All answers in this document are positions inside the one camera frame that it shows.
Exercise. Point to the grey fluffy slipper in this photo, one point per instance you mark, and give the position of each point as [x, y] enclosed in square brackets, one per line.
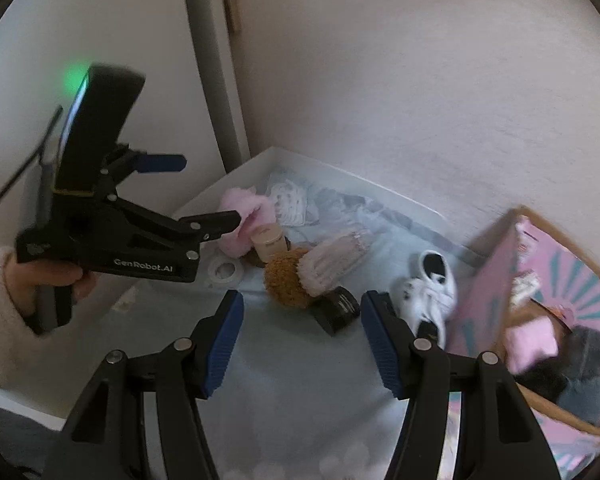
[582, 375]

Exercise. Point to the pink fluffy sock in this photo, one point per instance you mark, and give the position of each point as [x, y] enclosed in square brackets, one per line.
[250, 205]
[530, 345]

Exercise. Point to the brown plush striped toy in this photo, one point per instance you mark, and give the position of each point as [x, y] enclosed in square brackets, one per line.
[285, 280]

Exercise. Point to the white spotted sock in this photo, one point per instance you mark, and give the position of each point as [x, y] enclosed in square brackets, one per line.
[420, 300]

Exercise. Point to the person's left forearm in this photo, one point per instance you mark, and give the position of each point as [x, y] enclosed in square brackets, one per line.
[0, 320]

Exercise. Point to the grey door frame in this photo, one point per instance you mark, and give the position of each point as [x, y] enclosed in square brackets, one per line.
[210, 60]

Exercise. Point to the red YSL lip gloss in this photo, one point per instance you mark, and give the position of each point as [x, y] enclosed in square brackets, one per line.
[337, 310]

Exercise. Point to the cardboard box pink lining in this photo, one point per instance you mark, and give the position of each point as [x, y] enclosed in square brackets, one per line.
[480, 300]

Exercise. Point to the clear tape roll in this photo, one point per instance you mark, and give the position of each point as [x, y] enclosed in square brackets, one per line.
[240, 272]

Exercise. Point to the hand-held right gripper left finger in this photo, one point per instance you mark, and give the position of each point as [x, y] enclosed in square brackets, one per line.
[225, 345]

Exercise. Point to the beige cosmetic jar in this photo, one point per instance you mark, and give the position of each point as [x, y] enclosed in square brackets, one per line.
[269, 245]

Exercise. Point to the white patterned pouch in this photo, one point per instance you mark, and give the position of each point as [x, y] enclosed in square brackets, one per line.
[290, 202]

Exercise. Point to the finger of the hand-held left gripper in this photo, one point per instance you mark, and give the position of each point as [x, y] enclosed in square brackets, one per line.
[165, 162]
[205, 225]

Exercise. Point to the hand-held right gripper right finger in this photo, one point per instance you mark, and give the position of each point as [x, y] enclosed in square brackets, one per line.
[380, 350]

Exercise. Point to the dark fluffy item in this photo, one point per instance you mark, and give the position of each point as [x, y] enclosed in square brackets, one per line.
[542, 382]

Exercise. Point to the person's left hand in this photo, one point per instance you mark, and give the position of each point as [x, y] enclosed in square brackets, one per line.
[50, 276]

